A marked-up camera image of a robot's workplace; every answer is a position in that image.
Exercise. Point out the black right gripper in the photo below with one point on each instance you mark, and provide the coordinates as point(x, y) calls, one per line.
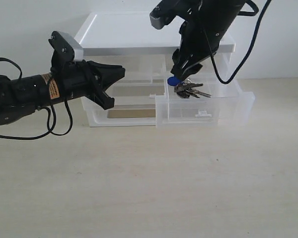
point(200, 38)

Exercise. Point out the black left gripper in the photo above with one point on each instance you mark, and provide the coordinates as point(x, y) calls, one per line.
point(86, 78)

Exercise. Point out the key bunch with blue tag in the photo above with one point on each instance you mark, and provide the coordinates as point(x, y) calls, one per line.
point(186, 89)

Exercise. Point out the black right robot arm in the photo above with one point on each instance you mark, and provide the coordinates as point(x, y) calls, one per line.
point(229, 8)

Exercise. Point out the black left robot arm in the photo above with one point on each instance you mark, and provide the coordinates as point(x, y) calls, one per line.
point(22, 97)

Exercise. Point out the white plastic drawer cabinet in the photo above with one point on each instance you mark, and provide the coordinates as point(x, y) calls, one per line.
point(126, 34)

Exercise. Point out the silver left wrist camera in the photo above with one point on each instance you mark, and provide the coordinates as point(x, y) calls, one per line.
point(66, 49)

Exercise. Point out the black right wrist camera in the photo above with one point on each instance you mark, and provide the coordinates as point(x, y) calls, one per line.
point(165, 12)

